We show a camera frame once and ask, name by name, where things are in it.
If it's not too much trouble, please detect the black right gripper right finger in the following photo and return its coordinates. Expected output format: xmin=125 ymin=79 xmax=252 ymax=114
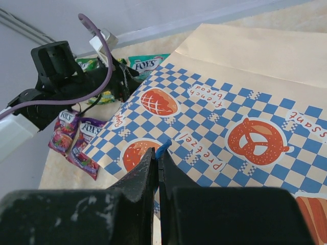
xmin=158 ymin=152 xmax=314 ymax=244

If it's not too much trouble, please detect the blue checkered paper bag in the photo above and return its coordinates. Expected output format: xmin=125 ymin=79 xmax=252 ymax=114
xmin=85 ymin=24 xmax=326 ymax=244

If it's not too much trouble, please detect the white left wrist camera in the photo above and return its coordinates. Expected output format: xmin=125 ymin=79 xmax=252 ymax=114
xmin=88 ymin=28 xmax=120 ymax=64

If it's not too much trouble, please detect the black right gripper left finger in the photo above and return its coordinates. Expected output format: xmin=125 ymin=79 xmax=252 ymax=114
xmin=1 ymin=148 xmax=155 ymax=244

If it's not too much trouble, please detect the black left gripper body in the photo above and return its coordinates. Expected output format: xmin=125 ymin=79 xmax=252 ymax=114
xmin=74 ymin=57 xmax=141 ymax=103

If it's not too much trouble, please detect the purple snack packet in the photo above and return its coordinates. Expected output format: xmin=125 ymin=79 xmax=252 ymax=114
xmin=66 ymin=117 xmax=108 ymax=181
xmin=48 ymin=110 xmax=79 ymax=156

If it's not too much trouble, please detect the green snack packet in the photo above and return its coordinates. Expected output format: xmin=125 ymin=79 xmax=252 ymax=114
xmin=76 ymin=58 xmax=99 ymax=72
xmin=87 ymin=91 xmax=115 ymax=105

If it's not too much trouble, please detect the teal snack packet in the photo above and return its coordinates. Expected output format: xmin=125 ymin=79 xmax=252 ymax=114
xmin=128 ymin=54 xmax=170 ymax=80

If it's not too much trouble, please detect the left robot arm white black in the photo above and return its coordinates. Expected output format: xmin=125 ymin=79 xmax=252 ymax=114
xmin=1 ymin=41 xmax=141 ymax=160

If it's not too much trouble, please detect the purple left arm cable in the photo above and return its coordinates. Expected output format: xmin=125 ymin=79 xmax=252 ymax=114
xmin=0 ymin=13 xmax=113 ymax=120

